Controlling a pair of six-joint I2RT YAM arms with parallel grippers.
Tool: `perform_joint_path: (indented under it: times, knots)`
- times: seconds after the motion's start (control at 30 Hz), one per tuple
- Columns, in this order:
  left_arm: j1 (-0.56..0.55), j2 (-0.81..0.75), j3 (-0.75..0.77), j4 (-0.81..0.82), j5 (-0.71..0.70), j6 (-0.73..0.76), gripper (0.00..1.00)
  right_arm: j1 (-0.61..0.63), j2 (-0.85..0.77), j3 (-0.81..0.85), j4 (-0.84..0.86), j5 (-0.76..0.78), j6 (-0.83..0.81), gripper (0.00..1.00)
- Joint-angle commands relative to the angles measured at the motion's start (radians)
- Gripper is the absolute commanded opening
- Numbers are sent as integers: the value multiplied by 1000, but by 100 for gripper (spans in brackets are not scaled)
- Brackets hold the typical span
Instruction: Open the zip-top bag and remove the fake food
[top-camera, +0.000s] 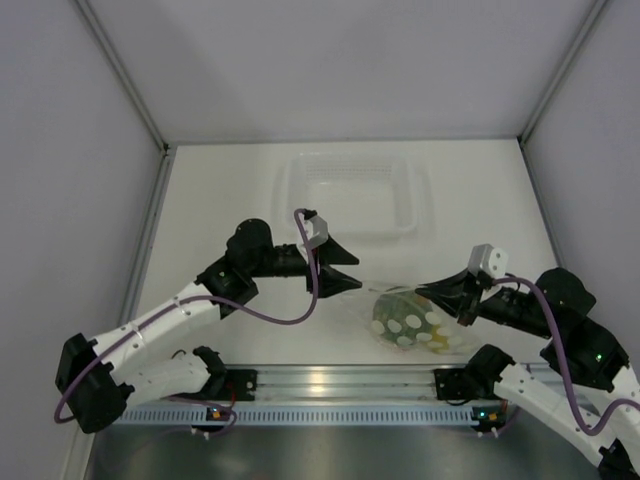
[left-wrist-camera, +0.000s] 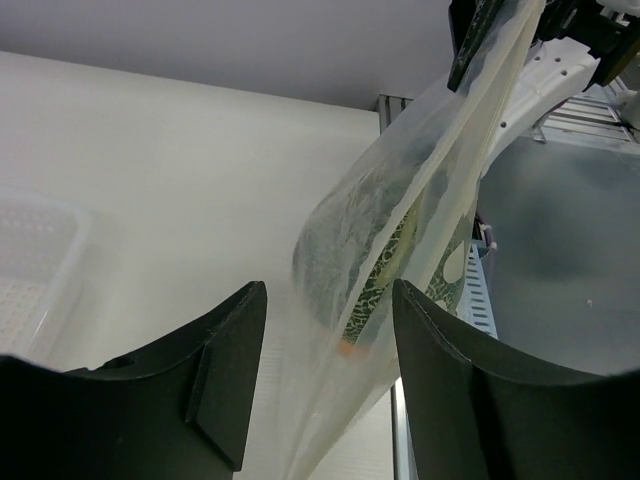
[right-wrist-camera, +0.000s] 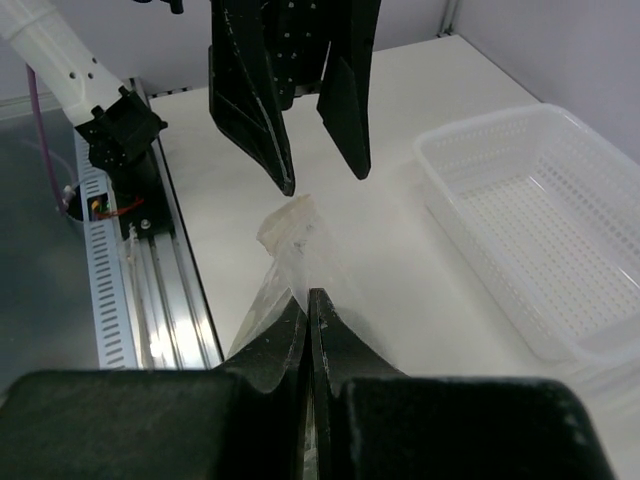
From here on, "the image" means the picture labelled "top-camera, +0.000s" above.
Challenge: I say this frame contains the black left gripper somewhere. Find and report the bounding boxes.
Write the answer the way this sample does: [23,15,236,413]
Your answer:
[248,233,362,298]

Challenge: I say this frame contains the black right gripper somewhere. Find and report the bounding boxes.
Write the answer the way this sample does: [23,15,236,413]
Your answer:
[415,266,557,338]

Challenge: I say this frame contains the green netted fake melon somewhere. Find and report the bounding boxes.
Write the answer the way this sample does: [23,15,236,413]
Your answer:
[369,291,434,349]

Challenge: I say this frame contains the clear zip top bag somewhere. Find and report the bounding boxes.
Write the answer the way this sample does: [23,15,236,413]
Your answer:
[339,282,480,356]

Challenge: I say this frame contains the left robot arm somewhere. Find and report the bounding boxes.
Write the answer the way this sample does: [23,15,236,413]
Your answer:
[54,209,362,434]

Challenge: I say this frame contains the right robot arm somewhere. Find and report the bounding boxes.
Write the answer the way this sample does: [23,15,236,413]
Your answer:
[415,268,639,479]

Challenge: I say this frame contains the yellow fake food piece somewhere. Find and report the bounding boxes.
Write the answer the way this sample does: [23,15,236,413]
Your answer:
[426,326,463,351]

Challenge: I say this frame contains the white perforated plastic basket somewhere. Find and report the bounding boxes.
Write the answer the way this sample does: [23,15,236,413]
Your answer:
[272,151,432,241]

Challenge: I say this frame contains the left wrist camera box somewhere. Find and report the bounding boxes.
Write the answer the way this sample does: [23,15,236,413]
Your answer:
[300,215,329,250]

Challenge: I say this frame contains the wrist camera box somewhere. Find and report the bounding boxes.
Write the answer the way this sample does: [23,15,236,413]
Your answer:
[467,244,509,279]
[300,215,329,250]

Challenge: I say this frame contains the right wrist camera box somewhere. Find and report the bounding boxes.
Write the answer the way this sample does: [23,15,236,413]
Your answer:
[467,244,509,279]

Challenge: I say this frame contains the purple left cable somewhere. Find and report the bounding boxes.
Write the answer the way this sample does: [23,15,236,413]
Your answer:
[53,206,321,425]

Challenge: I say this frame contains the aluminium mounting rail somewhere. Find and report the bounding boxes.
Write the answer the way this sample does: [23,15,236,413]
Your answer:
[124,364,616,402]

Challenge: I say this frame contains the slotted grey cable duct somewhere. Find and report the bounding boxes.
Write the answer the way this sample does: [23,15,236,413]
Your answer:
[116,404,504,427]

